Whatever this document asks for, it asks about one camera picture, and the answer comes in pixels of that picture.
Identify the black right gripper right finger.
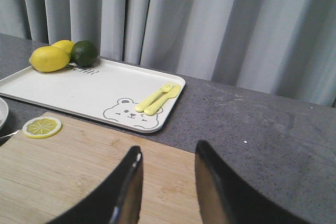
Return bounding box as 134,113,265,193
195,141,305,223

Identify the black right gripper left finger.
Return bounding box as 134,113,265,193
49,146,143,223

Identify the white round plate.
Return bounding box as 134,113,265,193
0,98,9,130

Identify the white bear tray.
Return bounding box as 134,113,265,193
1,59,185,133

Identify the wooden cutting board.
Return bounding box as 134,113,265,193
1,116,202,223

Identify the yellow plastic fork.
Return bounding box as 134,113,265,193
135,82,174,112

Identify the yellow plastic knife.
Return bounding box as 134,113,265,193
144,85,181,115

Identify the lemon slice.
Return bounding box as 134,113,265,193
22,116,62,139

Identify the green lime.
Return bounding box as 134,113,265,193
70,40,98,67

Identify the front yellow lemon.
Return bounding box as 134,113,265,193
29,46,70,72

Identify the yellow lemon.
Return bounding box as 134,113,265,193
29,46,70,72
52,40,75,54

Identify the rear yellow lemon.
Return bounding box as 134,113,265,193
52,40,75,54

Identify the grey curtain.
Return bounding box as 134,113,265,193
1,0,335,106

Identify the metal board handle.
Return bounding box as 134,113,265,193
0,130,20,141

